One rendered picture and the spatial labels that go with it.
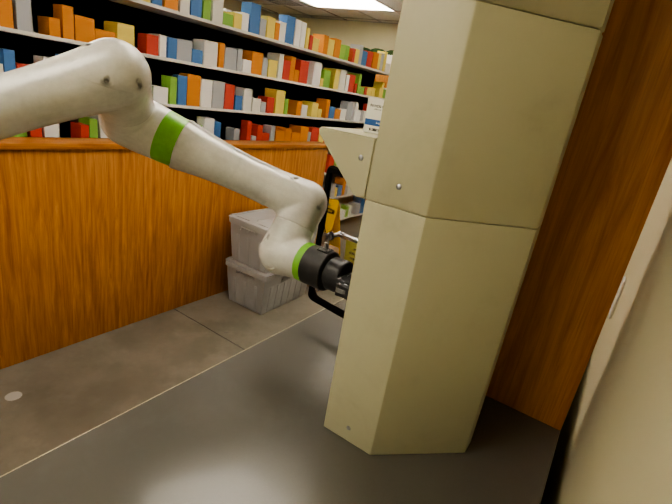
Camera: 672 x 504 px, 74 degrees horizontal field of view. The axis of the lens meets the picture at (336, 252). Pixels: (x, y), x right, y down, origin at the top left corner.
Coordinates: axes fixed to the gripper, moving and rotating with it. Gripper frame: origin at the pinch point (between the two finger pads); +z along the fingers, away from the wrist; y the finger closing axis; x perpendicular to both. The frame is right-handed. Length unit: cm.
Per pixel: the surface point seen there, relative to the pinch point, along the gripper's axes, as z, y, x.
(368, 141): -9.1, -14.0, -30.6
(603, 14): 17, 0, -53
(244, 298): -175, 140, 112
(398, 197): -1.9, -13.9, -23.2
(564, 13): 12, -4, -52
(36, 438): -144, -11, 120
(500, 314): 16.0, -1.1, -5.5
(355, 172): -10.5, -14.0, -25.2
